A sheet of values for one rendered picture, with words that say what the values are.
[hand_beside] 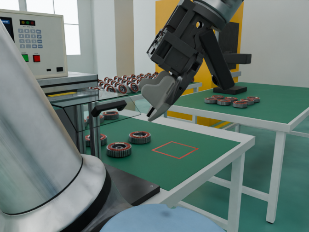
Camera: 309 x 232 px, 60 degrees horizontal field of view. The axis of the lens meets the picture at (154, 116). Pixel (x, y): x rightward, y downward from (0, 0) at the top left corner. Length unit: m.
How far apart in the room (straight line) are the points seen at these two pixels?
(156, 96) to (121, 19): 4.36
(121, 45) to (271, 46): 2.87
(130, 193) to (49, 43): 0.55
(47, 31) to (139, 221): 0.82
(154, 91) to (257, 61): 5.40
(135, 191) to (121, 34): 4.07
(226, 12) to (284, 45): 5.23
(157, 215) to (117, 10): 4.60
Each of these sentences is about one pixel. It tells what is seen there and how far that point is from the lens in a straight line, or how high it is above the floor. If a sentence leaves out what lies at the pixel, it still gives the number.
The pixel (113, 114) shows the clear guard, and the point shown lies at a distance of 0.79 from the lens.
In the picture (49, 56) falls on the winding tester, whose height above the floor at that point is 1.18.
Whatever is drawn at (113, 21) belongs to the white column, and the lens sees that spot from 4.73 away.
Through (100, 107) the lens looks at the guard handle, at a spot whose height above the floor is 1.06.
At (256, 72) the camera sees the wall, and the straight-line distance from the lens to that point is 5.84.
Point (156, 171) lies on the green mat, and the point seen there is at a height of 0.75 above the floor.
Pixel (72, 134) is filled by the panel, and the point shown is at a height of 0.85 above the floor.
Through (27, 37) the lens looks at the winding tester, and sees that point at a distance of 0.94.
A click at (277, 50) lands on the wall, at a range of 5.72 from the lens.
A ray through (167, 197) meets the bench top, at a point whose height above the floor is 0.75.
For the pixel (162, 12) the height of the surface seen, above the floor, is 1.76.
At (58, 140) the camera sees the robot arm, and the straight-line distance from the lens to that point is 0.25.
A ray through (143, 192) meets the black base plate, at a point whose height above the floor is 0.77.
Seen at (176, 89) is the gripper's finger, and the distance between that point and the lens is 0.46.
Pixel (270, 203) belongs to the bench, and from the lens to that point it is 2.13.
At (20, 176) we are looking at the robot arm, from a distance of 0.24.
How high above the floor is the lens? 1.22
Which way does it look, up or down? 14 degrees down
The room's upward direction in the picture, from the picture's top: straight up
